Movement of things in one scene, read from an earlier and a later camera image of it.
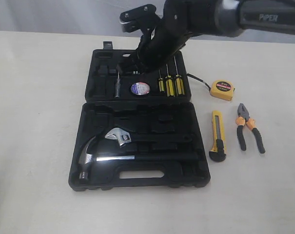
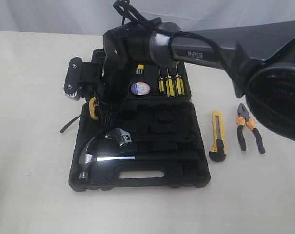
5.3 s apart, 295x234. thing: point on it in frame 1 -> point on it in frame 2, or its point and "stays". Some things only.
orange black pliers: [243, 118] stays
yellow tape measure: [221, 89] -> [89, 113]
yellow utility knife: [218, 152] stays
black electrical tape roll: [140, 88] stays
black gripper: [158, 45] -> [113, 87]
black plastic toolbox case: [137, 131] stays
